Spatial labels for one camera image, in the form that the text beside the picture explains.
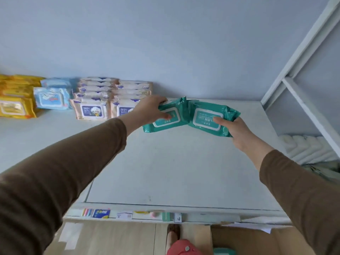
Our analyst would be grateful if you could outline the white paper sheet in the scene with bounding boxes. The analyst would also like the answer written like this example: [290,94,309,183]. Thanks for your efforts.
[220,222,272,234]

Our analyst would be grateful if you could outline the person's right forearm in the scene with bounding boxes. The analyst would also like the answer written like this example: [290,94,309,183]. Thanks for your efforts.
[239,139,340,255]

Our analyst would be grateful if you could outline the blue price label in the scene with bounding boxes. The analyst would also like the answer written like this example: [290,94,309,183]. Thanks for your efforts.
[81,208,111,219]

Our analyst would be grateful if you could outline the person's left forearm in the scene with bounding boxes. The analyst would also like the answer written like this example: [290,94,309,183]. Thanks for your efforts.
[0,114,137,255]

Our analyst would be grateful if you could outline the brown cardboard box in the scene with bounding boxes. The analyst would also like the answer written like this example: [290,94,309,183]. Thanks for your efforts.
[211,222,315,255]

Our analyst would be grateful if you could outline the white shelf label rail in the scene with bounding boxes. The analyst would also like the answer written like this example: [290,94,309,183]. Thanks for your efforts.
[63,202,293,225]

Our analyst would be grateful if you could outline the pale green patterned cloth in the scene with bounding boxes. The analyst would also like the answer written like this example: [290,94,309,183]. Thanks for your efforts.
[302,161,340,185]

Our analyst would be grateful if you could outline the person's brown slipper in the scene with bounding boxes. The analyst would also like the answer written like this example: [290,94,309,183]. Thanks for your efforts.
[166,224,182,248]

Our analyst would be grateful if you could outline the rows of peach wipes packets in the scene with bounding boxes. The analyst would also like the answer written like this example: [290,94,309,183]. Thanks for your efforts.
[69,77,154,121]

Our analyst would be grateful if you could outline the yellow and white price label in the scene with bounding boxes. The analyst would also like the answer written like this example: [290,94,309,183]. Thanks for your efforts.
[132,211,160,220]

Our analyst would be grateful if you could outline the person's pink garment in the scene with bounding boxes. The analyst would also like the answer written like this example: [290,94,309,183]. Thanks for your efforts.
[166,239,199,255]

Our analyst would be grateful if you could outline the person's right hand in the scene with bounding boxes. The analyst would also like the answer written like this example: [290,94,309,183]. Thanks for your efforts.
[213,116,257,152]

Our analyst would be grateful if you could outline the person's left hand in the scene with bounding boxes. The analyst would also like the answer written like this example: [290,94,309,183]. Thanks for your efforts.
[134,95,173,131]

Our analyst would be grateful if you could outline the white metal shelf frame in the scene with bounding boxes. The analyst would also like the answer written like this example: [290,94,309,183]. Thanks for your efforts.
[260,0,340,160]

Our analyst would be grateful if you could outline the green wet wipes packet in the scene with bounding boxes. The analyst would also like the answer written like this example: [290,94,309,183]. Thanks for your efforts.
[143,97,191,134]
[187,99,241,138]

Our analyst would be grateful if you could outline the stack of white folded towels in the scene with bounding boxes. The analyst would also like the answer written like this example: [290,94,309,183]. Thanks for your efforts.
[277,134,339,165]

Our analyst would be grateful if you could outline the yellow wet wipes packet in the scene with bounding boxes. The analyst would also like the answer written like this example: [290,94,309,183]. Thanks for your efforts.
[0,86,35,98]
[0,96,37,120]
[0,74,46,88]

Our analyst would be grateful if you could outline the blue wet wipes packet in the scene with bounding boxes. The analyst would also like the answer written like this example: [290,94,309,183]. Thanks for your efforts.
[33,87,70,111]
[40,77,73,89]

